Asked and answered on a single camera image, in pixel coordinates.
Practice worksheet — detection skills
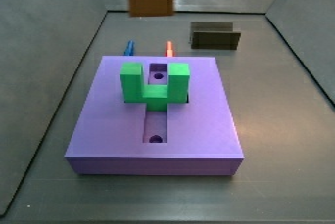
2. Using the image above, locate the purple base block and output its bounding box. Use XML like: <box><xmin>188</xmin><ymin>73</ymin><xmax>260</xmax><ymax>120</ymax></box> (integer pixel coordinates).
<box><xmin>64</xmin><ymin>56</ymin><xmax>244</xmax><ymax>175</ymax></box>

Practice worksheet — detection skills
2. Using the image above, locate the green U-shaped block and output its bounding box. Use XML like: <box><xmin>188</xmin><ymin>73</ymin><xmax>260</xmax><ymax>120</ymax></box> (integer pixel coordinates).
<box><xmin>121</xmin><ymin>62</ymin><xmax>192</xmax><ymax>112</ymax></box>

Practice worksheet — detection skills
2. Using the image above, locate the red peg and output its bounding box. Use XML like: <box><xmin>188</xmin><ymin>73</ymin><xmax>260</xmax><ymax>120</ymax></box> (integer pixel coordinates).
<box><xmin>165</xmin><ymin>41</ymin><xmax>174</xmax><ymax>57</ymax></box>

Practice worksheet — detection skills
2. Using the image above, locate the dark grey fixture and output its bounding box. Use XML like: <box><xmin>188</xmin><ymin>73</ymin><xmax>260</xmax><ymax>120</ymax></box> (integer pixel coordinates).
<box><xmin>190</xmin><ymin>22</ymin><xmax>241</xmax><ymax>50</ymax></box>

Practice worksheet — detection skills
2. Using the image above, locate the blue peg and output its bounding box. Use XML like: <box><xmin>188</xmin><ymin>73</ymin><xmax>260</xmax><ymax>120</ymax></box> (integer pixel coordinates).
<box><xmin>125</xmin><ymin>40</ymin><xmax>136</xmax><ymax>56</ymax></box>

